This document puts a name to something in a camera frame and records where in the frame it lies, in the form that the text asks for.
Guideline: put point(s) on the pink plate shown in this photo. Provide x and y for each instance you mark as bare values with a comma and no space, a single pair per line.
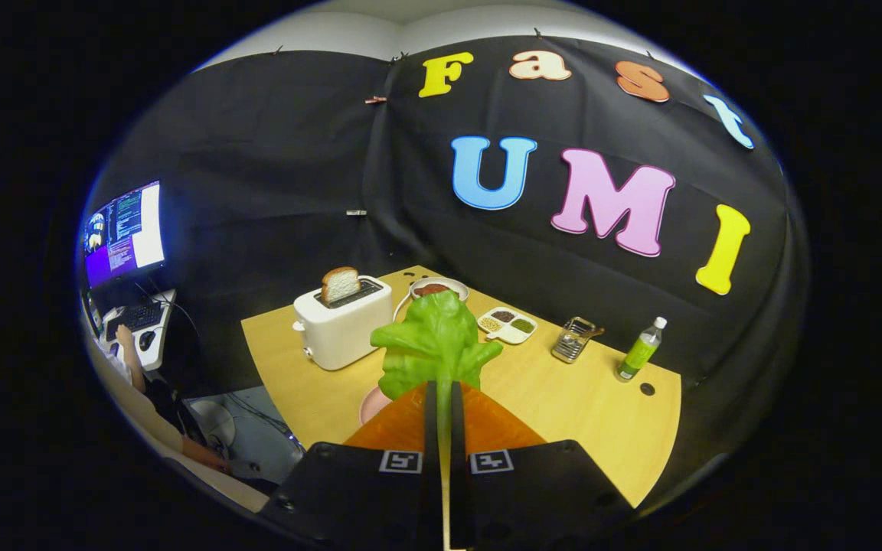
372,405

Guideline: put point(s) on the white computer desk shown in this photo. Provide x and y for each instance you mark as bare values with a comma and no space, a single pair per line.
161,337

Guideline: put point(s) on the computer monitor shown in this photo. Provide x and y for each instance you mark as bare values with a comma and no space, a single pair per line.
131,229

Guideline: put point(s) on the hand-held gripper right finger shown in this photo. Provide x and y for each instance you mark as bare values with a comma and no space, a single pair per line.
533,497

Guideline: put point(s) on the black keyboard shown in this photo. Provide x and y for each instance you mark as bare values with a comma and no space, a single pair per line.
135,317

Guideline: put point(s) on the white divided bean dish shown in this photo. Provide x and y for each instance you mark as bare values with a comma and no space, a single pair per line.
507,333

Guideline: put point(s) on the black computer mouse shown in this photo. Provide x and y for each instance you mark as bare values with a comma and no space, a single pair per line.
147,340

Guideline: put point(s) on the white toaster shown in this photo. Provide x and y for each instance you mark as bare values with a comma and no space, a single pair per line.
341,333

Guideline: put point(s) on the black backdrop cloth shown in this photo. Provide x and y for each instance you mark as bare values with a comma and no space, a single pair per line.
272,153

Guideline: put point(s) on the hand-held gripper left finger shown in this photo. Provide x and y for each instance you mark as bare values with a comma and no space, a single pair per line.
349,497

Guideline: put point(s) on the green lettuce leaf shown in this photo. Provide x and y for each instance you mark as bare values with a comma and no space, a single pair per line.
437,337

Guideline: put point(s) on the toasted bread slice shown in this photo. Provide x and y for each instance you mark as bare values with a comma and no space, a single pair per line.
340,285

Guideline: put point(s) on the round white plate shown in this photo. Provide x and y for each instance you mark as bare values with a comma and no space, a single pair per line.
458,288

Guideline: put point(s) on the green drink bottle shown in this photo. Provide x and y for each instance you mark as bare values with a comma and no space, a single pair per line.
638,353

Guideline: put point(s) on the brown meat patty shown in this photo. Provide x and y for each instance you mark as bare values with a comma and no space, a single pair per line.
432,289

